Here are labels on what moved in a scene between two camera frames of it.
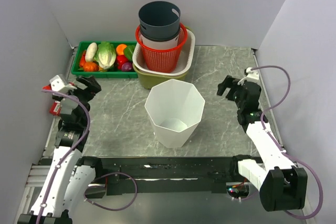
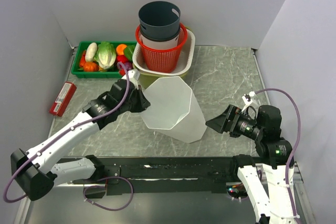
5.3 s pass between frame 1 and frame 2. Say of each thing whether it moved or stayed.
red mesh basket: stayed
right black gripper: moved
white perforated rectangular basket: stayed
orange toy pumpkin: stayed
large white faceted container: moved
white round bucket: stayed
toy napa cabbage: stayed
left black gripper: moved
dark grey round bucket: stayed
